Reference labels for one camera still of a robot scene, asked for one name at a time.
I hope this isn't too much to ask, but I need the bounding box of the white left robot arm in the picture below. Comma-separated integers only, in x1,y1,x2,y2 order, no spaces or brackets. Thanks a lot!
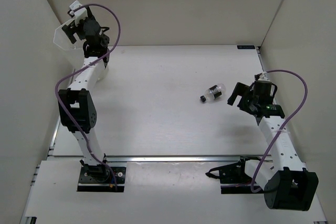
54,2,111,182

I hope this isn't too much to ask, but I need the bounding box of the clear bottle black label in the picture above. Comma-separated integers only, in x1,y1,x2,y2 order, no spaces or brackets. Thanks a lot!
200,83,226,103

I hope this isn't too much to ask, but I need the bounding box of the translucent white plastic bin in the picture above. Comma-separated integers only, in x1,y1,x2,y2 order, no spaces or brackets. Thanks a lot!
53,19,110,82

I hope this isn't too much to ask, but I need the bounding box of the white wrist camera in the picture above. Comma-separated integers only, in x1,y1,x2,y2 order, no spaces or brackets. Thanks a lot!
254,72,270,82
68,1,88,26

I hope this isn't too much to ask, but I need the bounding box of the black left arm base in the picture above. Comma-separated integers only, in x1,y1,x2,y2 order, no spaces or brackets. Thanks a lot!
77,161,127,193

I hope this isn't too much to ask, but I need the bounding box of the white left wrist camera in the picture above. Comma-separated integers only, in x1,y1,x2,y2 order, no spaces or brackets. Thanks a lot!
68,1,88,26

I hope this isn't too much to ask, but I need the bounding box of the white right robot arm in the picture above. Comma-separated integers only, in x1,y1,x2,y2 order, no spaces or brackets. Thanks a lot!
227,79,319,211

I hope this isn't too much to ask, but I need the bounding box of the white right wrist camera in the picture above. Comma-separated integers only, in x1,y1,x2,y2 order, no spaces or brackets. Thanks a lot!
254,72,270,82

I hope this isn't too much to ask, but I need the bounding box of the dark label on table edge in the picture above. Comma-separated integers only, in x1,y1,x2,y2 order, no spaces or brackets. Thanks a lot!
237,45,255,50

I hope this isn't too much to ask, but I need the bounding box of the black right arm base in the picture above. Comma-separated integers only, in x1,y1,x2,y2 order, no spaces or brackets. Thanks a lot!
205,156,261,195

